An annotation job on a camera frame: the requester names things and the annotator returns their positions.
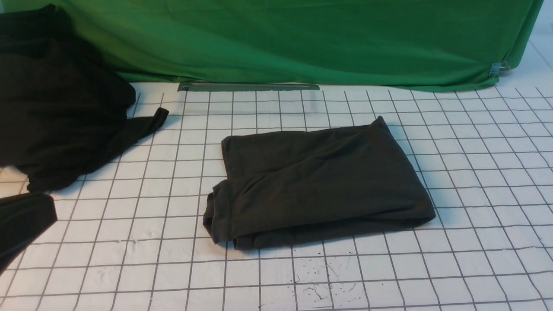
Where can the gray long sleeve shirt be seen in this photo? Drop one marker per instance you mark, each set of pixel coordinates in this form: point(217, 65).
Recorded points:
point(292, 187)

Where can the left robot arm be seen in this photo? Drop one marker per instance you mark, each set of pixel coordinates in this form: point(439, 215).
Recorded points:
point(23, 218)

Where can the white grid table mat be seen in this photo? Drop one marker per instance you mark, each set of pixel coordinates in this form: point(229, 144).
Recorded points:
point(130, 236)

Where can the green backdrop cloth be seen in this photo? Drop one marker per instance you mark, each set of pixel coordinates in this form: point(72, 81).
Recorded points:
point(422, 45)

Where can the black clothes pile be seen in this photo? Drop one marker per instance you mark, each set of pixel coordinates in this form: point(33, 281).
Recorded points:
point(63, 110)

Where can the metal binder clip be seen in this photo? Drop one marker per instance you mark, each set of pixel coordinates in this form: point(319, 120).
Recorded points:
point(499, 69)

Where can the gray metal rail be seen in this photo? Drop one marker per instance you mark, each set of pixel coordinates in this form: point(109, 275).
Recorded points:
point(199, 86)

